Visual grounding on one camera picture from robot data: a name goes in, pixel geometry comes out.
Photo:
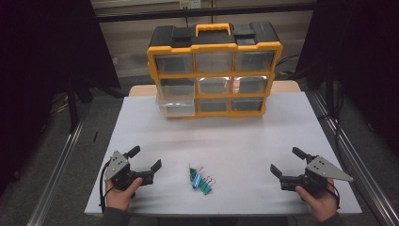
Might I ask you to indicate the set of clear organizer drawers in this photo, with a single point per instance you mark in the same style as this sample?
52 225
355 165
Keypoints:
254 61

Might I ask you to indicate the black stand leg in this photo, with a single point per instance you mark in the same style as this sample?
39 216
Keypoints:
72 106

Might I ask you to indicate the white table cover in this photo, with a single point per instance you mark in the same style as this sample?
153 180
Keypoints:
226 141

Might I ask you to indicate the aluminium floor rail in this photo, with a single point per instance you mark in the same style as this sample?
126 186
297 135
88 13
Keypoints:
59 169
351 147

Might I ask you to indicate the person's right hand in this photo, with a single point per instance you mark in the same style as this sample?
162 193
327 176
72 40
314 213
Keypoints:
321 205

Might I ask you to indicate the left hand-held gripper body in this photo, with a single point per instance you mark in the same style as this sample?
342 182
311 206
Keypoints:
120 171

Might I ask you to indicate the yellow black organizer case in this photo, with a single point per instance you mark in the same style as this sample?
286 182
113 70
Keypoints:
163 37

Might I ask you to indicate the person's left hand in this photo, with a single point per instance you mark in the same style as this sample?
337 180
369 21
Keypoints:
120 197

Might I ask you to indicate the small black floor piece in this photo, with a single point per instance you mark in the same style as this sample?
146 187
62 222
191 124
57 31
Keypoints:
95 137

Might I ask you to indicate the black horizontal bar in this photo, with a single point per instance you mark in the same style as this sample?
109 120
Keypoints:
150 14

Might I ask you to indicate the clear plastic drawer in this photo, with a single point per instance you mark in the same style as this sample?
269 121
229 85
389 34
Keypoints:
176 107

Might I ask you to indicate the black curtain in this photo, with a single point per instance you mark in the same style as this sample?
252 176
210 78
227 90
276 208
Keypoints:
34 62
360 47

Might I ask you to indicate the blue binder clip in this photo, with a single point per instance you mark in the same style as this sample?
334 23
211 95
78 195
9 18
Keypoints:
197 181

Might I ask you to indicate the teal binder clip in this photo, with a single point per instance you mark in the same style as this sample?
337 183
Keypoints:
206 189
192 174

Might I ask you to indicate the white wall socket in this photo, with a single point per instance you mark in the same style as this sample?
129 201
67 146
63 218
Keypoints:
189 3

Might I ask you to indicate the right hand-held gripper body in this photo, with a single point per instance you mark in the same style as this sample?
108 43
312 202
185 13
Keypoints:
313 182

